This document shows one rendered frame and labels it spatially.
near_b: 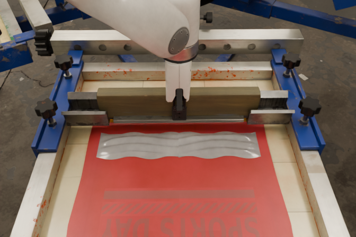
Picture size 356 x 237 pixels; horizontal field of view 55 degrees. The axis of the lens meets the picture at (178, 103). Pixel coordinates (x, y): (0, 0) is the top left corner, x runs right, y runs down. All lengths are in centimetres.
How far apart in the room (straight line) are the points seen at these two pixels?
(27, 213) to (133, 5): 43
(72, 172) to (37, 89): 177
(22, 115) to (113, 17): 193
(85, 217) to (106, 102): 24
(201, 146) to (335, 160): 143
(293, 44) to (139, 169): 54
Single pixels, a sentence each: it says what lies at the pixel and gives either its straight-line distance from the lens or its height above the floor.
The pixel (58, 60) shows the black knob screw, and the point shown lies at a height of 106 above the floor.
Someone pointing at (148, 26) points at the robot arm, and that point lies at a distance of 47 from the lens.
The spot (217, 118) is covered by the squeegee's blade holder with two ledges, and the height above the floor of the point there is 100.
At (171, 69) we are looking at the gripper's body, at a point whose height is 116.
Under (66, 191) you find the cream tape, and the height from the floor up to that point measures 96.
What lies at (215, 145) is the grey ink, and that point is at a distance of 77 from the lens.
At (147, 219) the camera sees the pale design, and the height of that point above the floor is 96.
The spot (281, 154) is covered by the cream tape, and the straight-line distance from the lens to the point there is 79.
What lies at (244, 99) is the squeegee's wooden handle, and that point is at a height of 105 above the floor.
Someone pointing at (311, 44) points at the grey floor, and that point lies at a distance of 293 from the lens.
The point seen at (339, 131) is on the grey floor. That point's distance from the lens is 227.
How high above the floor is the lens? 156
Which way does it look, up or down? 45 degrees down
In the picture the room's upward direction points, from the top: straight up
